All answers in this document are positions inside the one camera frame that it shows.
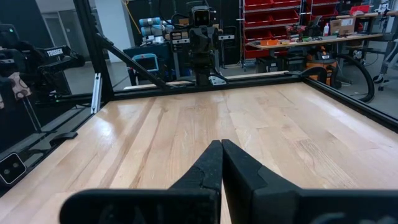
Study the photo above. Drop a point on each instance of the white bottle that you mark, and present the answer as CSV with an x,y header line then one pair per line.
x,y
326,30

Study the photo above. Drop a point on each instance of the grey rolling chair base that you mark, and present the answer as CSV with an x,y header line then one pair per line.
x,y
387,67

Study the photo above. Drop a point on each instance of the orange bench item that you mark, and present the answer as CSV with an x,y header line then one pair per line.
x,y
269,42

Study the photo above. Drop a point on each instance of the table-level camera box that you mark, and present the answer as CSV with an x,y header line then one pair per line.
x,y
12,168

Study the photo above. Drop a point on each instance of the black frame clip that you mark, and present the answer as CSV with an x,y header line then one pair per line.
x,y
63,137

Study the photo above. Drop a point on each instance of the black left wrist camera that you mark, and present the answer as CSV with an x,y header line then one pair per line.
x,y
201,17

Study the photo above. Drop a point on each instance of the red case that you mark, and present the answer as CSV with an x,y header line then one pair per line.
x,y
360,9

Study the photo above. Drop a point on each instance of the cardboard box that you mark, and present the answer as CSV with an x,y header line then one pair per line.
x,y
342,26

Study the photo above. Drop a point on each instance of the teal framed screen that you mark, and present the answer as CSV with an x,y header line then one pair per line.
x,y
146,62

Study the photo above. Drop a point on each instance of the wooden workbench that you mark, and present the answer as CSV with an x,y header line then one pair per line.
x,y
326,40

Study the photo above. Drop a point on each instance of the black storage case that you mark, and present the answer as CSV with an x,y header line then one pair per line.
x,y
270,65

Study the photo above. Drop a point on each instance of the silver arm base bracket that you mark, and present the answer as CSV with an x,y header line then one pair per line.
x,y
217,81

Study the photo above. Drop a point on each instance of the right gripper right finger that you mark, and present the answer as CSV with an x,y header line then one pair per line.
x,y
245,186

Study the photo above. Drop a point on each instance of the brown patterned cloth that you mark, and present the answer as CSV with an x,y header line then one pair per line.
x,y
19,87

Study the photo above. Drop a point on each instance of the orange black shop vacuum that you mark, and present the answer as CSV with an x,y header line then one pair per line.
x,y
320,65

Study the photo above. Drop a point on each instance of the blue capped robot arm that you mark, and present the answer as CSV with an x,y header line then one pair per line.
x,y
152,26

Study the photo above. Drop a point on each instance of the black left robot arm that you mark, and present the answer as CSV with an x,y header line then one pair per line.
x,y
202,70

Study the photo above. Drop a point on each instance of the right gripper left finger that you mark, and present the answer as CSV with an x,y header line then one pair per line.
x,y
205,174

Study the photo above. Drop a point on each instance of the red power drill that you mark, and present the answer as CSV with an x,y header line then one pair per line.
x,y
295,31

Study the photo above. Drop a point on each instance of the silver aluminium bar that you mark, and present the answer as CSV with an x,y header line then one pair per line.
x,y
96,93

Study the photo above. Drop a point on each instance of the red bin shelving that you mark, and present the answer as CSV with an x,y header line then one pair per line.
x,y
264,18

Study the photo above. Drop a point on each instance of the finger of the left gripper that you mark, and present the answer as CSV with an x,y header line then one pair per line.
x,y
211,40
196,40

